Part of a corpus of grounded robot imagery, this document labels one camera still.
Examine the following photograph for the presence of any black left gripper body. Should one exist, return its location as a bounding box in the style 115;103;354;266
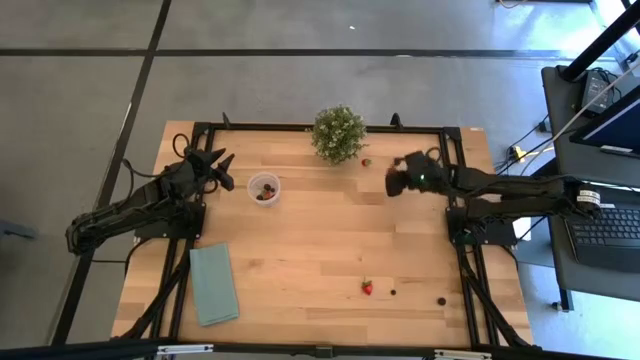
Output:
186;147;236;193

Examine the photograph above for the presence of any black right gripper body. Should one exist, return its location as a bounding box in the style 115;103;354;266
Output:
402;151;450;194

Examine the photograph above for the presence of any teal folded cloth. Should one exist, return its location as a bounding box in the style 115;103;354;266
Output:
188;242;241;328

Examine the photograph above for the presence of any black power adapter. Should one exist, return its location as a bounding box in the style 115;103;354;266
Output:
579;68;621;115

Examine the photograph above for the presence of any artificial plant in black pot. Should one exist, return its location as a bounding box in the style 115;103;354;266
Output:
305;103;370;166

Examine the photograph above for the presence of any grey side desk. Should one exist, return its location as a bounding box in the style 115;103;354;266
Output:
541;63;640;304

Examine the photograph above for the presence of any black laptop keyboard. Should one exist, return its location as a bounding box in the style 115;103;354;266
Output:
563;182;640;275

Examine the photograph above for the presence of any black computer monitor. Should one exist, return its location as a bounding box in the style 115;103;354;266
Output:
568;83;640;161

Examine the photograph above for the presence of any black rig pole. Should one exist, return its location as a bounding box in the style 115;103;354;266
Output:
562;0;640;84

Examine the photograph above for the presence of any clear plastic tupperware container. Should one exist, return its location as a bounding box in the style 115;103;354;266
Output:
246;171;282;209

